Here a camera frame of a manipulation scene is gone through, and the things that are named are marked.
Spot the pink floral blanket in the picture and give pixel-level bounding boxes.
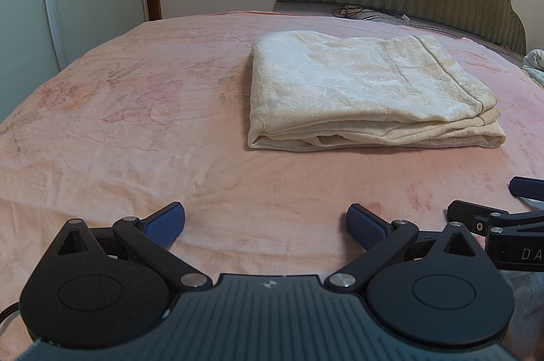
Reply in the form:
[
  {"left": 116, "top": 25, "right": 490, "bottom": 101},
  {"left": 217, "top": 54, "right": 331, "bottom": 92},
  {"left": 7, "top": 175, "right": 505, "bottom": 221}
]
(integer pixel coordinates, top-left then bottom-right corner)
[{"left": 0, "top": 10, "right": 544, "bottom": 347}]

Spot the white printed folded quilt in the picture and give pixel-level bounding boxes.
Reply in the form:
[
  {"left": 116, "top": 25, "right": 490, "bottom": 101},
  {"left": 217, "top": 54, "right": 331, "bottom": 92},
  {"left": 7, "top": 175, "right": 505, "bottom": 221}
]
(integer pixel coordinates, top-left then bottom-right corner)
[{"left": 522, "top": 50, "right": 544, "bottom": 88}]

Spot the cream textured blanket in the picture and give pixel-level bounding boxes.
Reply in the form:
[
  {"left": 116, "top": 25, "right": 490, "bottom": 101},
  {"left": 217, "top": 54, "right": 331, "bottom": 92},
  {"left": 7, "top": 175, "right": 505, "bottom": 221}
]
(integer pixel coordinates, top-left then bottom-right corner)
[{"left": 247, "top": 30, "right": 507, "bottom": 153}]

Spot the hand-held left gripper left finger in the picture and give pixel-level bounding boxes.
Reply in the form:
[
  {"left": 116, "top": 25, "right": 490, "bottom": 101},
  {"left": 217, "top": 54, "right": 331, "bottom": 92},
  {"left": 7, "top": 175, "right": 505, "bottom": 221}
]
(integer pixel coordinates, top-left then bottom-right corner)
[{"left": 40, "top": 201, "right": 214, "bottom": 294}]

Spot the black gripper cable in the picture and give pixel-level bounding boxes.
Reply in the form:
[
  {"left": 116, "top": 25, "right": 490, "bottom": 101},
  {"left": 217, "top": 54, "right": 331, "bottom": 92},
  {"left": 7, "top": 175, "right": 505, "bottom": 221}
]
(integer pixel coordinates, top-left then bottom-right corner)
[{"left": 0, "top": 300, "right": 21, "bottom": 330}]

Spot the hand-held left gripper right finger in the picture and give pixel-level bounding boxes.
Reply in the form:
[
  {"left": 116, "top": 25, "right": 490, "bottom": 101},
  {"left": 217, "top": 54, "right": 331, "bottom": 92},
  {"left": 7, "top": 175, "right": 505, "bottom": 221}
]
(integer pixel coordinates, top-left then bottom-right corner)
[{"left": 324, "top": 203, "right": 498, "bottom": 294}]

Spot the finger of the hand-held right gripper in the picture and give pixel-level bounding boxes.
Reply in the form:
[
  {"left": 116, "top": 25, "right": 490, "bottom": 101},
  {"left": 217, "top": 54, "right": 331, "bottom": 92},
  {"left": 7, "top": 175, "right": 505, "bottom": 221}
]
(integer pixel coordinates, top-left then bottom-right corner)
[
  {"left": 446, "top": 199, "right": 511, "bottom": 236},
  {"left": 509, "top": 176, "right": 544, "bottom": 201}
]

